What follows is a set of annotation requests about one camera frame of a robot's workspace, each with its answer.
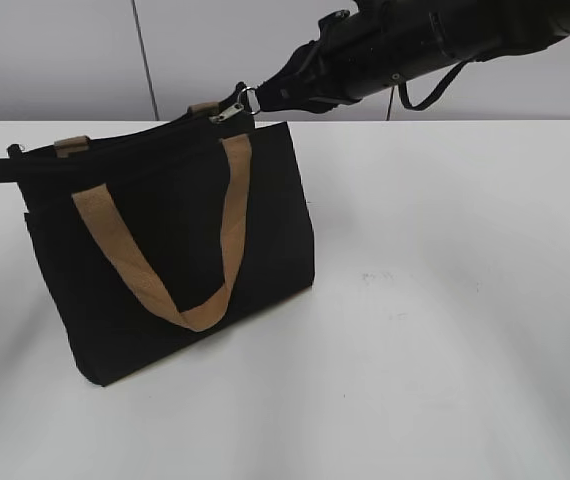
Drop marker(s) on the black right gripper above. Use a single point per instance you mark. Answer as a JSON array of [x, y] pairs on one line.
[[384, 44]]

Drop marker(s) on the black tote bag tan handles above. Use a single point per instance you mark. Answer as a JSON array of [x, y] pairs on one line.
[[151, 242]]

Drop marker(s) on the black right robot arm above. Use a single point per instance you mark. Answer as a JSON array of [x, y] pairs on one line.
[[475, 31]]

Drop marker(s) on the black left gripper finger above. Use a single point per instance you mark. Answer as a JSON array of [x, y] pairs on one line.
[[10, 167]]

